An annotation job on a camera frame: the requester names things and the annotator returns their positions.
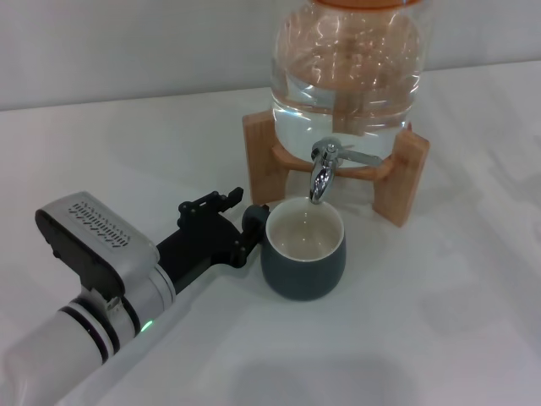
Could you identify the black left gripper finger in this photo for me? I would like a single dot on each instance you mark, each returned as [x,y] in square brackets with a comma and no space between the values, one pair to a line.
[247,245]
[207,202]

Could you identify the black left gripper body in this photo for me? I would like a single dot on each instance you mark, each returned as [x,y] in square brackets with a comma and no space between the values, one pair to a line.
[198,245]

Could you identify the black ceramic cup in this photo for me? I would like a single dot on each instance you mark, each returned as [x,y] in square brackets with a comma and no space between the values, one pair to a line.
[304,279]

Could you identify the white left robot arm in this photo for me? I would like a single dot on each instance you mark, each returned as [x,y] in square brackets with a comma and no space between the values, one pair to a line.
[42,347]

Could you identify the chrome faucet with lever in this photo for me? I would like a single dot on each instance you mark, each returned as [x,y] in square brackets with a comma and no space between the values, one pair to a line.
[322,177]

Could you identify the wooden dispenser stand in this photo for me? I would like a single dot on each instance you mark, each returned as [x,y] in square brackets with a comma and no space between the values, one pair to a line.
[262,169]

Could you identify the glass water dispenser jar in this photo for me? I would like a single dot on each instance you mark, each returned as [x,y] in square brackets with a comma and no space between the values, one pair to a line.
[304,127]

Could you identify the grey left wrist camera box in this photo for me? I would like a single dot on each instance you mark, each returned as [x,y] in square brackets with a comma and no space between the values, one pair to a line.
[97,228]

